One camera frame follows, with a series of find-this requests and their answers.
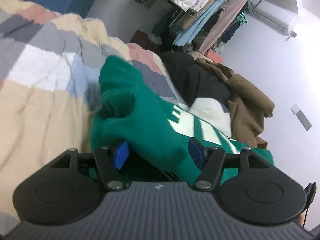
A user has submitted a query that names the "green hoodie sweatshirt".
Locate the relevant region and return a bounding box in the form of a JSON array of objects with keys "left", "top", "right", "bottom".
[{"left": 89, "top": 55, "right": 275, "bottom": 188}]

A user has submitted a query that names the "brown fur-trimmed coat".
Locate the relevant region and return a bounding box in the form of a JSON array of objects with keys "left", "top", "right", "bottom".
[{"left": 196, "top": 59, "right": 275, "bottom": 149}]

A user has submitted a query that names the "black white garment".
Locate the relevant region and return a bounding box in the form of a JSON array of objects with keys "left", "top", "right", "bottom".
[{"left": 159, "top": 51, "right": 232, "bottom": 137}]

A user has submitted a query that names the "patchwork pastel bed quilt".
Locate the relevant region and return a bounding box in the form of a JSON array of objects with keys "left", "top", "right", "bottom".
[{"left": 1, "top": 0, "right": 188, "bottom": 234}]

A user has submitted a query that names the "light blue hanging garment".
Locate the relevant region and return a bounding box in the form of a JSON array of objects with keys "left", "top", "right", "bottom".
[{"left": 173, "top": 0, "right": 226, "bottom": 47}]

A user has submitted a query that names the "dark red storage box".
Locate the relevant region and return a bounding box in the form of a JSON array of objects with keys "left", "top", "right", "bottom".
[{"left": 130, "top": 30, "right": 161, "bottom": 54}]

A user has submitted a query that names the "pink beige hanging garment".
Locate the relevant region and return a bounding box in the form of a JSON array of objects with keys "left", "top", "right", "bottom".
[{"left": 198, "top": 0, "right": 248, "bottom": 54}]

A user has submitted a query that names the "grey white wall switch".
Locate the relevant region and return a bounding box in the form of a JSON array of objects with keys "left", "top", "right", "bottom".
[{"left": 291, "top": 104, "right": 312, "bottom": 131}]

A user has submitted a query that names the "white wall air conditioner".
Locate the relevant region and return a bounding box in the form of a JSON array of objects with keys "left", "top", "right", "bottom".
[{"left": 248, "top": 0, "right": 298, "bottom": 37}]

